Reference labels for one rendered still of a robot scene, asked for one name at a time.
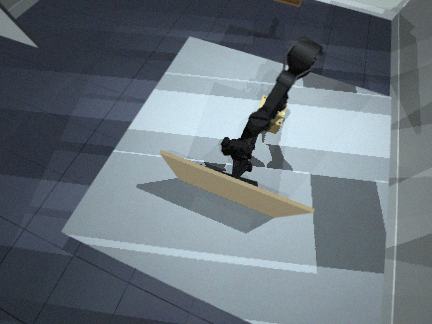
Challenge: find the black picture frame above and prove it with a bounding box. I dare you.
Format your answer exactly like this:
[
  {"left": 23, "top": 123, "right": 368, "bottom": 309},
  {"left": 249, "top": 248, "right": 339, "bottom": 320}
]
[{"left": 213, "top": 169, "right": 258, "bottom": 187}]

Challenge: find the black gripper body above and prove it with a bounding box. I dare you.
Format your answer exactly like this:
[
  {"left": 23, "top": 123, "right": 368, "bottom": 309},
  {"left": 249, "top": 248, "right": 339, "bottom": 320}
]
[{"left": 228, "top": 136, "right": 256, "bottom": 172}]

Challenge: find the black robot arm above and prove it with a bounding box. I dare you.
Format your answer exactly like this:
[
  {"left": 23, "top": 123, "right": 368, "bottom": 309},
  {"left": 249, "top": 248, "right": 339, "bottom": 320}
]
[{"left": 221, "top": 36, "right": 323, "bottom": 156}]

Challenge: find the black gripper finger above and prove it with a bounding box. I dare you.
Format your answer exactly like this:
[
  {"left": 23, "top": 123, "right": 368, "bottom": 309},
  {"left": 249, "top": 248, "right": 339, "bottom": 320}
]
[
  {"left": 230, "top": 153, "right": 248, "bottom": 178},
  {"left": 237, "top": 165, "right": 250, "bottom": 177}
]

